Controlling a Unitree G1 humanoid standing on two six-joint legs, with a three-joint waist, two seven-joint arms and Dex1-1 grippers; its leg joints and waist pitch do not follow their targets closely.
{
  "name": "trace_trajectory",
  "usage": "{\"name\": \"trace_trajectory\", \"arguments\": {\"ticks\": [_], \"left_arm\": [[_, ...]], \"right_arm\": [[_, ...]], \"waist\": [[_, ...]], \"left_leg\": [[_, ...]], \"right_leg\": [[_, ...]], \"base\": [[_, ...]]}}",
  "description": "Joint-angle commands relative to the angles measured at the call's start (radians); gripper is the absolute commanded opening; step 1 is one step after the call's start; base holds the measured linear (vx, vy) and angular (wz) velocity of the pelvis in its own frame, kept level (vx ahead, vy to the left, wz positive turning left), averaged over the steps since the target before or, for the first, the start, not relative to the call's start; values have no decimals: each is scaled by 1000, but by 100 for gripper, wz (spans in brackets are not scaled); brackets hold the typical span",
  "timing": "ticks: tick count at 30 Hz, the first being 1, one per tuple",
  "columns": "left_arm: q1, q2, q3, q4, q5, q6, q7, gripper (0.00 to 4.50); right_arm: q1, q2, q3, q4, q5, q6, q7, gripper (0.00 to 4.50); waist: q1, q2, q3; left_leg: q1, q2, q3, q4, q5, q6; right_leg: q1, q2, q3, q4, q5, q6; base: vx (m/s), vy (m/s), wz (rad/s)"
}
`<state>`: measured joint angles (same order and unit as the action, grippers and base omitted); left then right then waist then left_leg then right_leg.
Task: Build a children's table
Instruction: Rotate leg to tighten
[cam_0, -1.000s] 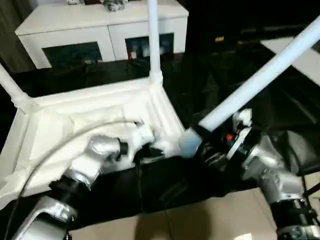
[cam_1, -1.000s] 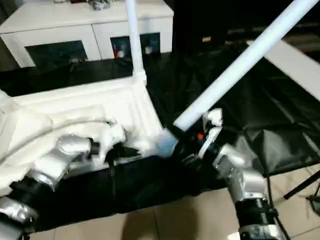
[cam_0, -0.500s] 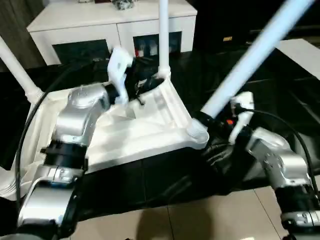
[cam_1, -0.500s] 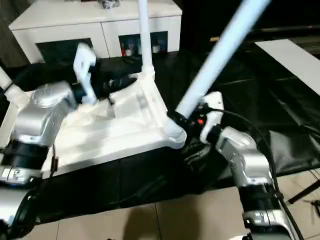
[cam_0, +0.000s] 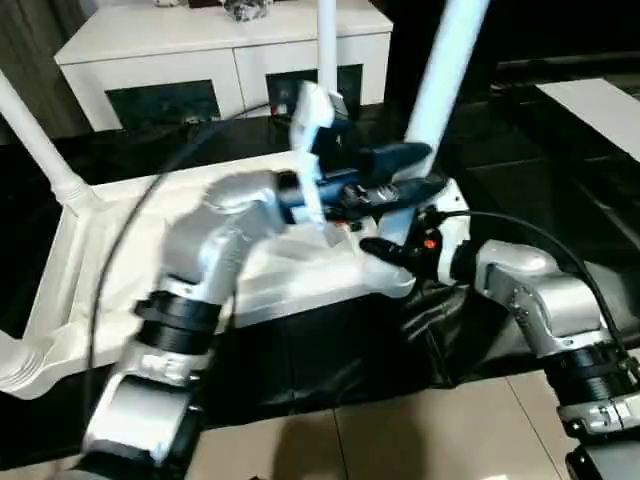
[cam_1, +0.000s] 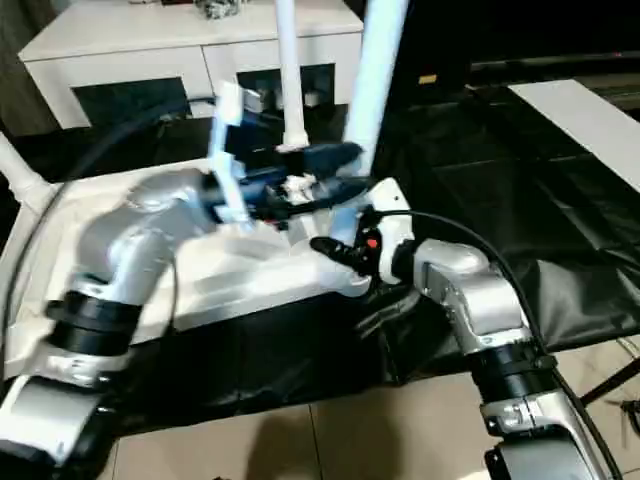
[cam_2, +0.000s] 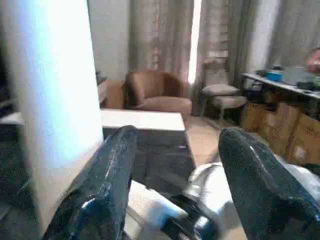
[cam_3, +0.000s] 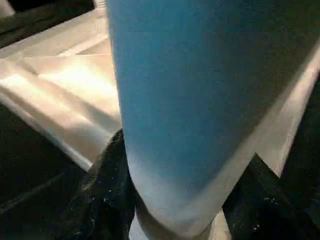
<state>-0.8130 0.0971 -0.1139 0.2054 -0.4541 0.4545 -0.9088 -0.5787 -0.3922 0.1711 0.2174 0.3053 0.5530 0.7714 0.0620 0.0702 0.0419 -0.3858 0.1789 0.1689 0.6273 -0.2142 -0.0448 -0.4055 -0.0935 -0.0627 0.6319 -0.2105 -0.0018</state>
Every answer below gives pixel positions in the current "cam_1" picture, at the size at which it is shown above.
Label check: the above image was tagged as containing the white plastic table top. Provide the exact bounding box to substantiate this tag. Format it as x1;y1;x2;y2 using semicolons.
0;159;377;379

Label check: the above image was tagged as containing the white plastic table leg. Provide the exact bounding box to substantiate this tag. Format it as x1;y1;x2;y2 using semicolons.
327;0;416;251
273;0;310;152
0;132;54;204

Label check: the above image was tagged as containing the black mat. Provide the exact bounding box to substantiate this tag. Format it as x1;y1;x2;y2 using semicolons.
0;84;640;441

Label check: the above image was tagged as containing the black and white bundle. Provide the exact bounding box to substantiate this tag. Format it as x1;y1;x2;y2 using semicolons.
197;0;245;21

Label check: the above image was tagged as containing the white cabinet with glass doors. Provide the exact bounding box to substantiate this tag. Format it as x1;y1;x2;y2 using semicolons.
18;0;365;132

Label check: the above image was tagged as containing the flat white board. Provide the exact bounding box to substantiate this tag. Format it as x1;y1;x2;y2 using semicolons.
507;78;640;194

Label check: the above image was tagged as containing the black tripod stand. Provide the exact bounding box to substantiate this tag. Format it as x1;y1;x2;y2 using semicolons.
582;355;640;404

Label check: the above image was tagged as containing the grey-green curtain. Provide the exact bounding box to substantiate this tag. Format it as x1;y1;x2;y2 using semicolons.
0;0;56;139

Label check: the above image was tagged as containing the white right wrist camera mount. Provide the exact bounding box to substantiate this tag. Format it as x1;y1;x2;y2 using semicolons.
367;177;417;286

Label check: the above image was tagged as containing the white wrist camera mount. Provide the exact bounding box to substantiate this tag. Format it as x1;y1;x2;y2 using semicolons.
367;177;417;286
206;81;260;230

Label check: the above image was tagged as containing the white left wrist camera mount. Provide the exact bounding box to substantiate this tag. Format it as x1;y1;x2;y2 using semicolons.
206;81;260;230

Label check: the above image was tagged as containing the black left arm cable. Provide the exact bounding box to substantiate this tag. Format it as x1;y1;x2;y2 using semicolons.
0;97;224;361

